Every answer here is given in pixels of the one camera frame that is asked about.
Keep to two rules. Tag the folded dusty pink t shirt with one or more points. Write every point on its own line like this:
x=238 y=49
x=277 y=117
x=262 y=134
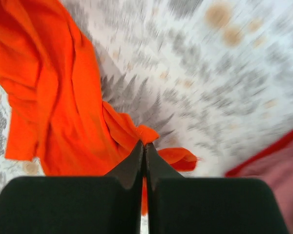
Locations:
x=276 y=170

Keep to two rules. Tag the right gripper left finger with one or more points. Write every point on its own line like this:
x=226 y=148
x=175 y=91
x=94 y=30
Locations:
x=109 y=204

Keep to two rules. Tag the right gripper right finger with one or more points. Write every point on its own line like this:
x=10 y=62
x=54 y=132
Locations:
x=182 y=205

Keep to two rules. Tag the folded red t shirt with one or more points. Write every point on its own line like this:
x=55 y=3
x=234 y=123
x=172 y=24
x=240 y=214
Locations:
x=273 y=148

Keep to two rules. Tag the orange t shirt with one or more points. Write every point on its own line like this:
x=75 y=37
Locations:
x=49 y=71

